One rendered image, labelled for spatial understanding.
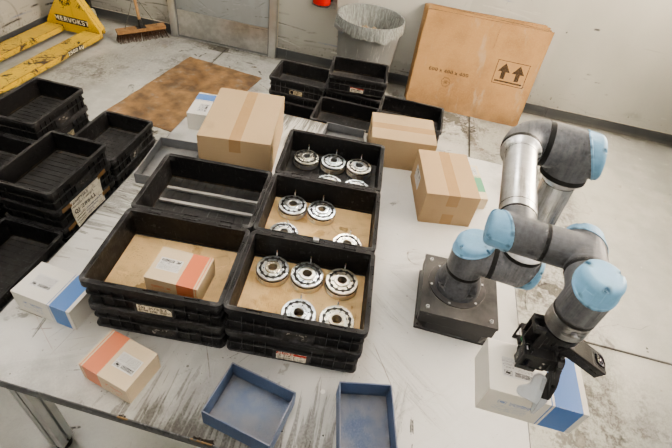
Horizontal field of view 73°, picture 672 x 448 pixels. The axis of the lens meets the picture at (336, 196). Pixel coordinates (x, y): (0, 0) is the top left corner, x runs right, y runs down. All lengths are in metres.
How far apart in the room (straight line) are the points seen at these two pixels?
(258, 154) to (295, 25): 2.73
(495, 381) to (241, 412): 0.69
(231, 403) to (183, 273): 0.38
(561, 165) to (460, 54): 2.99
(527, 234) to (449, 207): 1.01
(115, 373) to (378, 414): 0.72
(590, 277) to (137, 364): 1.12
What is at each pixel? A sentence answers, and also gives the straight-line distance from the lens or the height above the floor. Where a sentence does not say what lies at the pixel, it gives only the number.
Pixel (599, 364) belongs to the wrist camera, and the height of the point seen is 1.24.
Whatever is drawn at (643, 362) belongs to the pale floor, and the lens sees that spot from 2.96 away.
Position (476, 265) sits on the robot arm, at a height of 0.98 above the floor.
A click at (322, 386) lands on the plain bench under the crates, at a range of 1.43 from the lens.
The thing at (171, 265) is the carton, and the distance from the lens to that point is 1.42.
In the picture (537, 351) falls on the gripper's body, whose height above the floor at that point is 1.24.
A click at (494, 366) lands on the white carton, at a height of 1.13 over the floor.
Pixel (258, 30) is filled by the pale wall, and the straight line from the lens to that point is 4.62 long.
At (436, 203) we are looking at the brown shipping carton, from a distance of 1.87.
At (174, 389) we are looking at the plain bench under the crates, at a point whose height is 0.70.
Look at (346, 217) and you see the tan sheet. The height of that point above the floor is 0.83.
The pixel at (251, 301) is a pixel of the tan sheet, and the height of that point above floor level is 0.83.
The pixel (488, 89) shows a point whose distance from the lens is 4.23.
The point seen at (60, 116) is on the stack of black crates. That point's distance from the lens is 2.84.
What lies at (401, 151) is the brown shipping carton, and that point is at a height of 0.80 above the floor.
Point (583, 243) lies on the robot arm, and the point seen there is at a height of 1.44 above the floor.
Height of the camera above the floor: 1.98
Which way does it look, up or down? 41 degrees down
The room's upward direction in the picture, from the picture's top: 10 degrees clockwise
